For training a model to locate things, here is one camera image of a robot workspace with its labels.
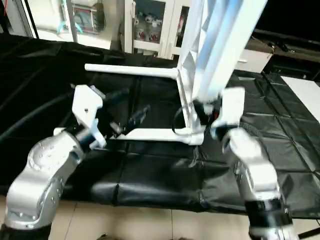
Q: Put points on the white plastic table leg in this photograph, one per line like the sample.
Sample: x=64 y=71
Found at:
x=160 y=135
x=130 y=71

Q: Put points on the white plastic table top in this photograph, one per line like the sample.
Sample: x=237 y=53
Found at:
x=215 y=50

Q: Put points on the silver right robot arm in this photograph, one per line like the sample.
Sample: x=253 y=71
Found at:
x=255 y=170

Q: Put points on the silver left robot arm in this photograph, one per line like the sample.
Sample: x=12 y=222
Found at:
x=42 y=175

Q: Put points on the black work mat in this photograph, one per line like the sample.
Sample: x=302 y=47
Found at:
x=150 y=175

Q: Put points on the white drawer unit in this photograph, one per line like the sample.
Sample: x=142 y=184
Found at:
x=252 y=60

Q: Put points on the white glass door cabinet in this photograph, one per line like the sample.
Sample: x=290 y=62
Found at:
x=150 y=25

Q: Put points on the colourful toy box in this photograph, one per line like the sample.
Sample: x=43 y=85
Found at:
x=87 y=17

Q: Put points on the white framed glass door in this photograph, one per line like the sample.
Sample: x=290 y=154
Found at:
x=45 y=20

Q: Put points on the white flat board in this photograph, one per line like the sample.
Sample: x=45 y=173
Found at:
x=305 y=95

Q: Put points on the dark bookshelf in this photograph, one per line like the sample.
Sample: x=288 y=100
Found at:
x=290 y=20

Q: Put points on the black stand leg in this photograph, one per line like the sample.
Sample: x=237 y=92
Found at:
x=310 y=233

